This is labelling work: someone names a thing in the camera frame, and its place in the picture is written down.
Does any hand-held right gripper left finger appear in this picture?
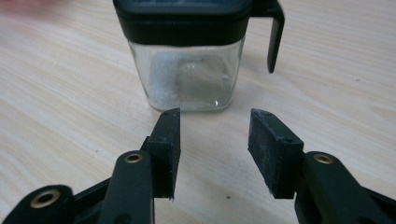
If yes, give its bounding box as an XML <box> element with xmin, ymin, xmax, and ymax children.
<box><xmin>97</xmin><ymin>107</ymin><xmax>181</xmax><ymax>224</ymax></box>

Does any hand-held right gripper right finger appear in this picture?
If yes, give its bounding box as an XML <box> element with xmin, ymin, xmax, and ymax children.
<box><xmin>247</xmin><ymin>108</ymin><xmax>393</xmax><ymax>224</ymax></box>

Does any glass jar with black lid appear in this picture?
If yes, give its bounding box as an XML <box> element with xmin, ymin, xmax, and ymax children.
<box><xmin>112</xmin><ymin>0</ymin><xmax>286</xmax><ymax>113</ymax></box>

